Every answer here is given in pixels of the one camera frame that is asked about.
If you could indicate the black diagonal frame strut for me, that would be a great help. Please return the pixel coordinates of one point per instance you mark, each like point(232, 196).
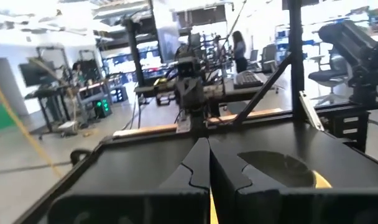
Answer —
point(263, 90)

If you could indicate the person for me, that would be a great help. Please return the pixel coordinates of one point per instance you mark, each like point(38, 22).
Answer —
point(239, 53)
point(77, 73)

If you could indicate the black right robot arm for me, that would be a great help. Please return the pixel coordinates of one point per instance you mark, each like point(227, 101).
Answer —
point(199, 121)

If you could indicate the silver metal bracket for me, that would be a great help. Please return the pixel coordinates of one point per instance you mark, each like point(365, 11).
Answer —
point(310, 110)

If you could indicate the black vertical frame post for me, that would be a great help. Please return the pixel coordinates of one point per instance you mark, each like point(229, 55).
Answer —
point(295, 46)

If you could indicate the computer with green lights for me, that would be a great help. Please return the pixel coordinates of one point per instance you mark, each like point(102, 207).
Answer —
point(103, 107)

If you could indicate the dark grey ceramic bowl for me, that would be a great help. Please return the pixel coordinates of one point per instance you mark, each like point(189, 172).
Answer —
point(279, 169)

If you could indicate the black stand white labels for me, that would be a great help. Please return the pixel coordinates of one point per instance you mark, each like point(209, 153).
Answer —
point(335, 124)

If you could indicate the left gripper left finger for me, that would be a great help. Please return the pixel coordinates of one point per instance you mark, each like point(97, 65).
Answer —
point(130, 208)

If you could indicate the black office chair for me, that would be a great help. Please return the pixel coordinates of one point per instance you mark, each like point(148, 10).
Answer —
point(269, 59)

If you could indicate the wooden side board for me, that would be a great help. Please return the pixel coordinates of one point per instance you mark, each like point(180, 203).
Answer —
point(145, 130)

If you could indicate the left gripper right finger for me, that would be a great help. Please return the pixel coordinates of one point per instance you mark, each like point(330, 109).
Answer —
point(301, 208)

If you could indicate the black keyboard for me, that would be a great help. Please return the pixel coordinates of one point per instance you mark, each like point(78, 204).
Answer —
point(248, 80)

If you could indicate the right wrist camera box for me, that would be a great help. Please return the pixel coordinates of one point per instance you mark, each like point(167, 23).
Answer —
point(189, 67)

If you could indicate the black wall monitor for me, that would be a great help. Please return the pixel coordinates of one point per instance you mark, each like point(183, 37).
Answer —
point(36, 74)

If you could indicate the black pole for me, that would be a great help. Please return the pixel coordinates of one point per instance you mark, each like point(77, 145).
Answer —
point(134, 53)

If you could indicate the office chair white base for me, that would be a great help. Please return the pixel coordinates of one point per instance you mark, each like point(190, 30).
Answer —
point(329, 74)

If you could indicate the black equipment stand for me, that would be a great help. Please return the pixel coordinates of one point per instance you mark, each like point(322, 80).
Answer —
point(49, 93)

